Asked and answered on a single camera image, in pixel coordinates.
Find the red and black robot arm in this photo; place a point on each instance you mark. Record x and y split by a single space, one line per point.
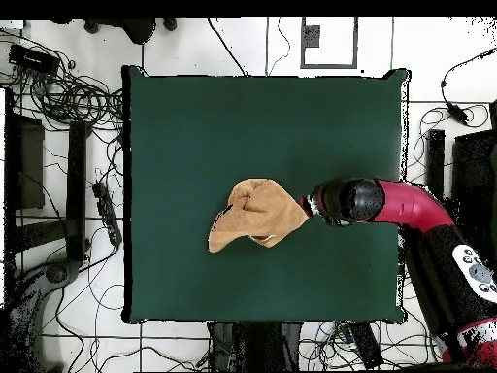
407 202

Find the dark green table cloth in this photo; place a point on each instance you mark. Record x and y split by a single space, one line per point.
174 155

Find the black electronics box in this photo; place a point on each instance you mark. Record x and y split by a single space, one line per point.
33 58

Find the long black power strip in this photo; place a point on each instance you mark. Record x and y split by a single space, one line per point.
367 345

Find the tan terry towel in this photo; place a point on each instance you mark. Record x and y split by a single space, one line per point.
256 217

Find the dark stand foot with knob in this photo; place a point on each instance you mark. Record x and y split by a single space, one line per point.
56 272

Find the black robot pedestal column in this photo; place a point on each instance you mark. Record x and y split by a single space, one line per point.
252 345

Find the dark flat panel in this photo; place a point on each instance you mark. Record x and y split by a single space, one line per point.
29 163
473 175

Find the dark grey square plate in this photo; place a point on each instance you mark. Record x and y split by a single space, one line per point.
311 37

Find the grey square floor frame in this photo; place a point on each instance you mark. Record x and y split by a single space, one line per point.
302 54

